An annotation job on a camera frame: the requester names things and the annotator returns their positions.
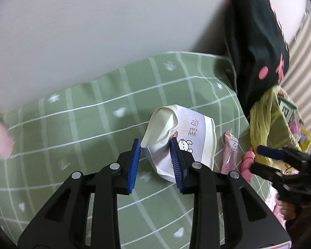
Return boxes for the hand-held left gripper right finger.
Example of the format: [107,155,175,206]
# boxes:
[170,136,292,249]

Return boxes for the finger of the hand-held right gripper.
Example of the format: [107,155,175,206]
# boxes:
[256,145,311,161]
[250,162,298,184]

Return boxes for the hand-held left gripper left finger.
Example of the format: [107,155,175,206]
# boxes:
[18,138,142,249]

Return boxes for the yellow-green plastic bag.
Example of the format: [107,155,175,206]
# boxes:
[249,85,311,177]

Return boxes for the crushed white paper cup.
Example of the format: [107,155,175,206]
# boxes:
[140,104,217,184]

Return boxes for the green and white carton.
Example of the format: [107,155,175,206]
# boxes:
[278,97,298,125]

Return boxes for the person's right forearm brown sleeve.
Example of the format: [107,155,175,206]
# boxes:
[277,200,311,236]

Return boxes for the long pink snack packet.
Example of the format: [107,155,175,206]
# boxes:
[220,132,239,175]

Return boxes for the pink blanket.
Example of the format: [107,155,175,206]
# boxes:
[264,187,288,229]

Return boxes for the green checked bed sheet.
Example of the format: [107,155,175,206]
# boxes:
[0,51,275,249]

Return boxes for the white pleated curtain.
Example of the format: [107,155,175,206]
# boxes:
[280,5,311,125]

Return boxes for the black cloth with pink print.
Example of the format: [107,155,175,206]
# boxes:
[224,0,291,120]

